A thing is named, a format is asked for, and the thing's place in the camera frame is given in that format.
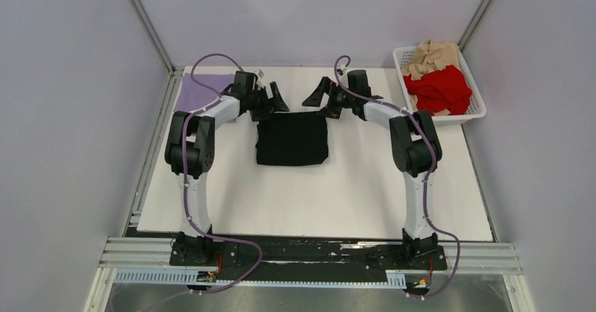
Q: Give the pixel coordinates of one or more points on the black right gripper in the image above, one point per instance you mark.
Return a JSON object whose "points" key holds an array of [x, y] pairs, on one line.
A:
{"points": [[315, 100]]}

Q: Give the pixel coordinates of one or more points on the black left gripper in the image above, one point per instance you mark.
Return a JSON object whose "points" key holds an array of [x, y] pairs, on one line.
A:
{"points": [[275, 103]]}

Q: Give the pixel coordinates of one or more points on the black t shirt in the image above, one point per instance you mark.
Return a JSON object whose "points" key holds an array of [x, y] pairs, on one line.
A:
{"points": [[294, 139]]}

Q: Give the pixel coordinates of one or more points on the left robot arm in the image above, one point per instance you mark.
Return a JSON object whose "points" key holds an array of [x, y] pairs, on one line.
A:
{"points": [[190, 153]]}

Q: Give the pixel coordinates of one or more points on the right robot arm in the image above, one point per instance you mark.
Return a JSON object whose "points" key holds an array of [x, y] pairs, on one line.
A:
{"points": [[415, 151]]}

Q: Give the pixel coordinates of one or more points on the folded purple t shirt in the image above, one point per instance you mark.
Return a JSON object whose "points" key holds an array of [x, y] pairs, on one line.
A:
{"points": [[193, 96]]}

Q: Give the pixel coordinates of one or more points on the beige t shirt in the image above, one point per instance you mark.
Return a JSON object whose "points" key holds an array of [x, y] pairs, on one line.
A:
{"points": [[430, 56]]}

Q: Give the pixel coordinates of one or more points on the red t shirt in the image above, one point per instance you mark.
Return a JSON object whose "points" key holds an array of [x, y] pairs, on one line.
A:
{"points": [[442, 92]]}

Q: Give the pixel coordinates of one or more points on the white plastic basket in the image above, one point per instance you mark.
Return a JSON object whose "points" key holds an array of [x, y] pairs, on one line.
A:
{"points": [[476, 109]]}

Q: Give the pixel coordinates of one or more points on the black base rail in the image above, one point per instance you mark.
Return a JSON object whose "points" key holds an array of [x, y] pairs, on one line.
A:
{"points": [[310, 259]]}

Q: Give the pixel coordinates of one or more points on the left aluminium frame post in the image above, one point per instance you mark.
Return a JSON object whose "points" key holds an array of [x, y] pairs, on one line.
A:
{"points": [[153, 36]]}

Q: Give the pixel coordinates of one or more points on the aluminium frame post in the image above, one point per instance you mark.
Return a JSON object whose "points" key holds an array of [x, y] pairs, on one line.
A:
{"points": [[153, 36], [475, 21]]}

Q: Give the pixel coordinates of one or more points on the right aluminium frame post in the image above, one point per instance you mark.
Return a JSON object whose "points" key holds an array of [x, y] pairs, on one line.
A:
{"points": [[475, 21]]}

